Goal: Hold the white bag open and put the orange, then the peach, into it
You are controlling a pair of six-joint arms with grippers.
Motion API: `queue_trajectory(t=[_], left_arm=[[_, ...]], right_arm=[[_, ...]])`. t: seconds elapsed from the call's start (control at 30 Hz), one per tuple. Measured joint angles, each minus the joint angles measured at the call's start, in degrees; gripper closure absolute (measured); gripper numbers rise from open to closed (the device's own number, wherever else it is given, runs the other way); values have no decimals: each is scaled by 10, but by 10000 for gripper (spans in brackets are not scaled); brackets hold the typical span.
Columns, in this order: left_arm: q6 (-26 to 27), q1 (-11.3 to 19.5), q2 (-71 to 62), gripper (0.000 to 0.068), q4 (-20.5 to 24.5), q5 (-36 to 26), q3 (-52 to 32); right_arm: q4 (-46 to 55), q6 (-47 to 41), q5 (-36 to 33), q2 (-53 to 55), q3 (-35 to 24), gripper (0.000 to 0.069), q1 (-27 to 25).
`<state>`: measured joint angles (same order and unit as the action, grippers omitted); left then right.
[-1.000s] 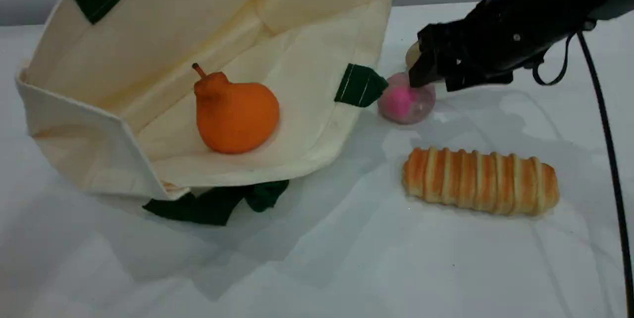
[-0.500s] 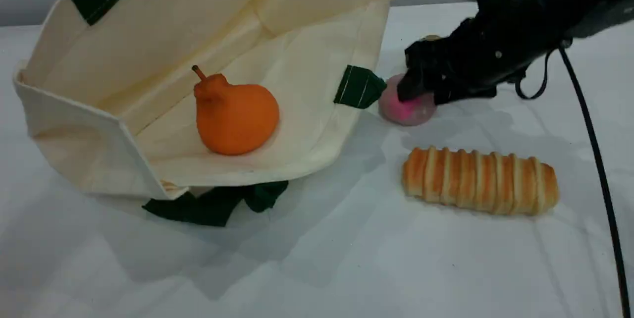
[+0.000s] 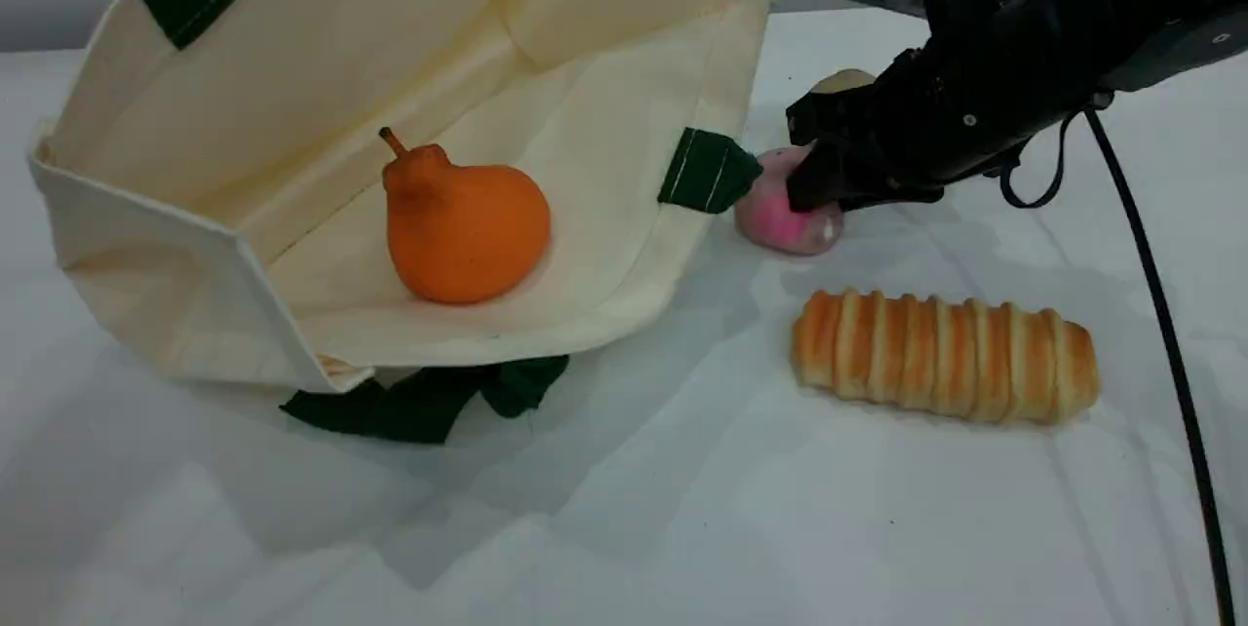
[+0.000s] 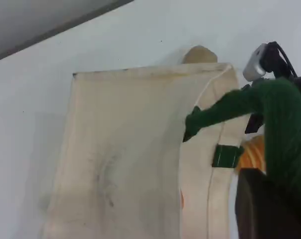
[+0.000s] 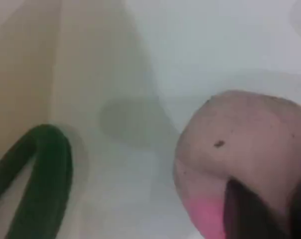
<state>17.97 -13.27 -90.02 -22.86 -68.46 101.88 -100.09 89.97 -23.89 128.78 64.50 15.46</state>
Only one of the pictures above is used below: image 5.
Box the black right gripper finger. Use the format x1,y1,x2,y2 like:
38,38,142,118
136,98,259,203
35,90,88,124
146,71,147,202
224,178,286,239

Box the pink peach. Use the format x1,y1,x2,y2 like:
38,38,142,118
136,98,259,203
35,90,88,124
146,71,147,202
172,90,301,239

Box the cream canvas bag green handles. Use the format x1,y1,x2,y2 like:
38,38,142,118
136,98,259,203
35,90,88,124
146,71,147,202
0,0,141,239

